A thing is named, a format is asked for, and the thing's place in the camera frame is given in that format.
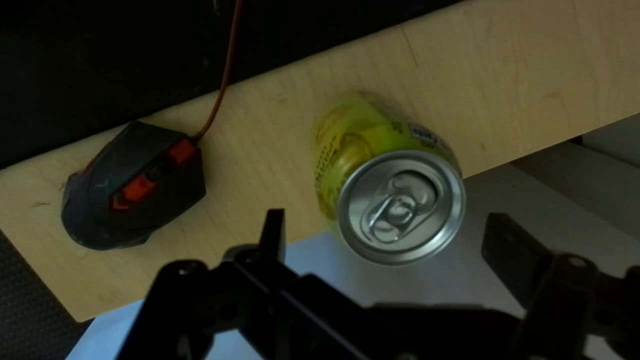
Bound thin red mouse cable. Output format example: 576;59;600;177
195;0;246;141

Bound black mouse red accents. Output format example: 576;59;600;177
61;119;209;252

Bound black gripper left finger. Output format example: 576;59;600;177
114;206;376;360

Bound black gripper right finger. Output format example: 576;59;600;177
480;209;640;360

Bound yellow drink can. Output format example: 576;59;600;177
313;87;471;267

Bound black desk mat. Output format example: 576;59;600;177
0;0;464;170

